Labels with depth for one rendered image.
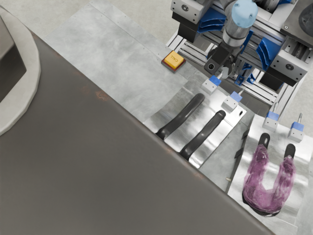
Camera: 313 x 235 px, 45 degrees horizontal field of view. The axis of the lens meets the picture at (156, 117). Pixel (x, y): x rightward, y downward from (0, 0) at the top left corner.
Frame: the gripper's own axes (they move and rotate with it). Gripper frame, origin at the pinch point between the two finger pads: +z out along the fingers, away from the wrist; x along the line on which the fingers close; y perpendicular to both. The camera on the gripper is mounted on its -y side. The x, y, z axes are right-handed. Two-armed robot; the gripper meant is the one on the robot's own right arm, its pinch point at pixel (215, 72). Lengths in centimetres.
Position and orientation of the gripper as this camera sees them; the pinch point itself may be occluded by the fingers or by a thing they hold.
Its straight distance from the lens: 146.0
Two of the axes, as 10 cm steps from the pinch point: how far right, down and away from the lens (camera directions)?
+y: 6.5, -6.7, 3.6
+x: -7.6, -6.2, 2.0
